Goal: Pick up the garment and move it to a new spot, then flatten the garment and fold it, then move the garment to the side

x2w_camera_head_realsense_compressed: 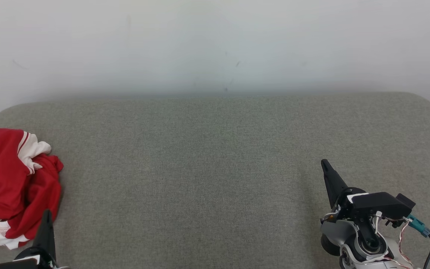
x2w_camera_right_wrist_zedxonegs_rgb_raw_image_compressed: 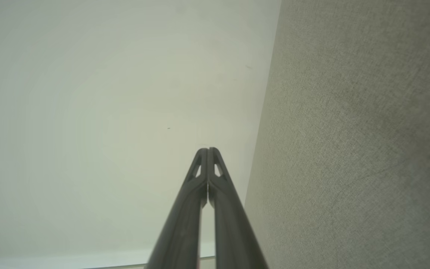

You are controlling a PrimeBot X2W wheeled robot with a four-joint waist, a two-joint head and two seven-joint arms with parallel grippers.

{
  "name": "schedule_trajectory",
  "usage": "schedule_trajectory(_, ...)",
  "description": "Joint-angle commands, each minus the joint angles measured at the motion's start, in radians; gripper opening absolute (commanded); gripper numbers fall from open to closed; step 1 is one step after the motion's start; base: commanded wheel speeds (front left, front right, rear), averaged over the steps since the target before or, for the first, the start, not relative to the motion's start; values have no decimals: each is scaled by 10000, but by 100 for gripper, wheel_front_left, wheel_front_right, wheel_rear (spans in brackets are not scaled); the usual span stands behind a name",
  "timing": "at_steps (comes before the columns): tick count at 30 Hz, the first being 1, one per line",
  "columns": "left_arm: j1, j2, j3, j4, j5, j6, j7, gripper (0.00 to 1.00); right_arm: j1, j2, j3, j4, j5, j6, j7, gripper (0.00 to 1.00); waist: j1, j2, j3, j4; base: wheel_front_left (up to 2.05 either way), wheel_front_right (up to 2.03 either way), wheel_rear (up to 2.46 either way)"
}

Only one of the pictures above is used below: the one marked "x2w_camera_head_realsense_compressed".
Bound red jersey number 23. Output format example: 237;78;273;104
0;129;53;234

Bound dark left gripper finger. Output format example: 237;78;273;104
32;209;57;262

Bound red shorts white stripe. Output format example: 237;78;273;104
0;154;65;250

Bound thin red white wires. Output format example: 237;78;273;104
397;219;414;268

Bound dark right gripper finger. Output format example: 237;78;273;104
321;159;349;208

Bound teal right camera connector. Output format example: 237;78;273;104
407;214;430;238

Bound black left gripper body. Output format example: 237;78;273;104
0;247;70;269

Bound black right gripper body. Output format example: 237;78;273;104
334;186;406;244

